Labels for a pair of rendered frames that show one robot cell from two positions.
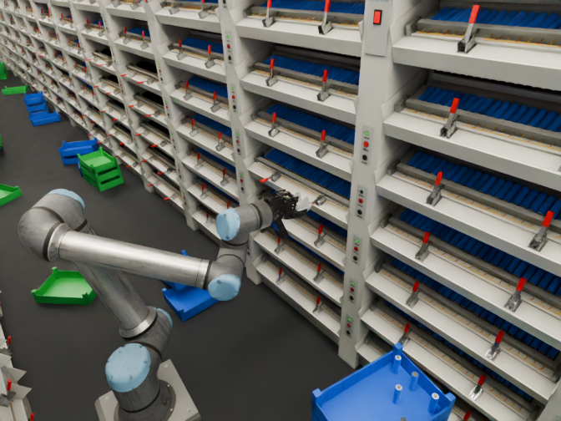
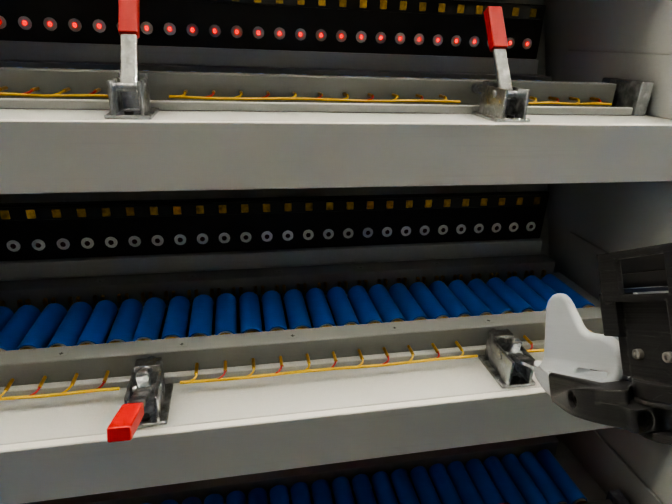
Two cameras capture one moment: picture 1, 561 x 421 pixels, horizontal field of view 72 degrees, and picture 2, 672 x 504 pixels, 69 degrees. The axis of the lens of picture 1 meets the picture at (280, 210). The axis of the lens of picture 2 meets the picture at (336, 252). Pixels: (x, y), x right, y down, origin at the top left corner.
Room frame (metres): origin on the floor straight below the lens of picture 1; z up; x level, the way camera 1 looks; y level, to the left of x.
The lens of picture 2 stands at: (1.18, 0.24, 0.84)
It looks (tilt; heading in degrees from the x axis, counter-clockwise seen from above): 2 degrees down; 298
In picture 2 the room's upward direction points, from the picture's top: 2 degrees counter-clockwise
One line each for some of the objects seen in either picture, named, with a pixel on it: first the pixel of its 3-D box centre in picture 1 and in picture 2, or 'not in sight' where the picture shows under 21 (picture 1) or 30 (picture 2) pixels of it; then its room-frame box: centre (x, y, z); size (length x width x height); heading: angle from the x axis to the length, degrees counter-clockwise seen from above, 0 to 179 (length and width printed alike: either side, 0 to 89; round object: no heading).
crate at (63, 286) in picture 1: (70, 285); not in sight; (1.59, 1.17, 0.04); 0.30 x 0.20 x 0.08; 83
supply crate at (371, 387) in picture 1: (381, 403); not in sight; (0.57, -0.24, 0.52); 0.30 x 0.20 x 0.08; 119
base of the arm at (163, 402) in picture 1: (142, 398); not in sight; (0.85, 0.54, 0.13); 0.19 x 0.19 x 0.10
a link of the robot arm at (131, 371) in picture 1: (133, 373); not in sight; (0.86, 0.55, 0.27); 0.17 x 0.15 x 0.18; 177
